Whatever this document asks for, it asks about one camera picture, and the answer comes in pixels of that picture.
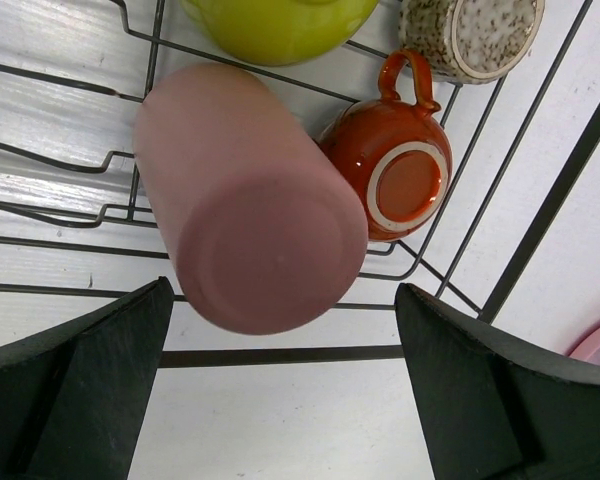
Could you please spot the pink tumbler cup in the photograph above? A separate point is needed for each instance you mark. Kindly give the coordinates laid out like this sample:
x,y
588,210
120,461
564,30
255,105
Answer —
x,y
263,232

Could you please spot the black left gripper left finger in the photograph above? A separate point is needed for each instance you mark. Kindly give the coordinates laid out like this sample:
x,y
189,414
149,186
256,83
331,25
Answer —
x,y
73,397

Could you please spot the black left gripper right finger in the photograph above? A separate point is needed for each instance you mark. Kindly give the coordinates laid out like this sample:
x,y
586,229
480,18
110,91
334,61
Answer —
x,y
491,405

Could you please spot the speckled ceramic cup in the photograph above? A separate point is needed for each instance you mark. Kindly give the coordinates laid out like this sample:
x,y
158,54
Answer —
x,y
470,41

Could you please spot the orange black mug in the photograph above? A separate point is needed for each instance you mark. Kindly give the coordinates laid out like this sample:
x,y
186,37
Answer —
x,y
391,150

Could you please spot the green bowl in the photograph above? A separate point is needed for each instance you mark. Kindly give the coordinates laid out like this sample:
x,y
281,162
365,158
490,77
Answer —
x,y
277,32

